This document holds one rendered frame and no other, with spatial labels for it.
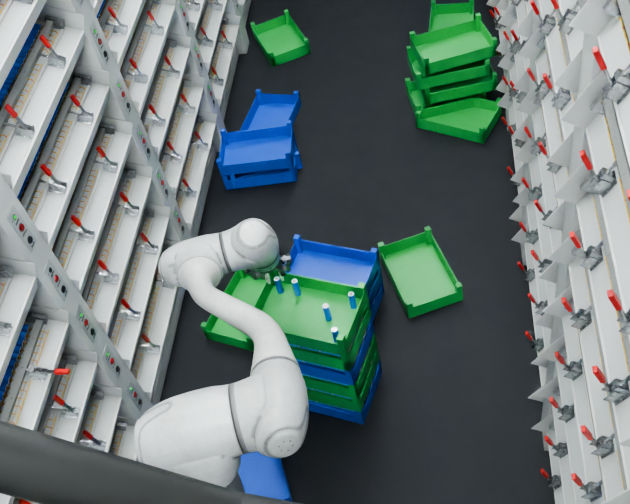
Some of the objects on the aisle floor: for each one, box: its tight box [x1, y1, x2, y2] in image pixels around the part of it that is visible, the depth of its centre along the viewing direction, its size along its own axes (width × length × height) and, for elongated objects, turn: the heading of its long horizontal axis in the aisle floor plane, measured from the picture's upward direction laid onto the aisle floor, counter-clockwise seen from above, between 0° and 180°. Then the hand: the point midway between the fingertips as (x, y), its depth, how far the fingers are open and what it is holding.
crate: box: [378, 226, 463, 318], centre depth 276 cm, size 30×20×8 cm
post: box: [0, 140, 153, 419], centre depth 191 cm, size 20×9×174 cm, turn 93°
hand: (273, 275), depth 222 cm, fingers open, 3 cm apart
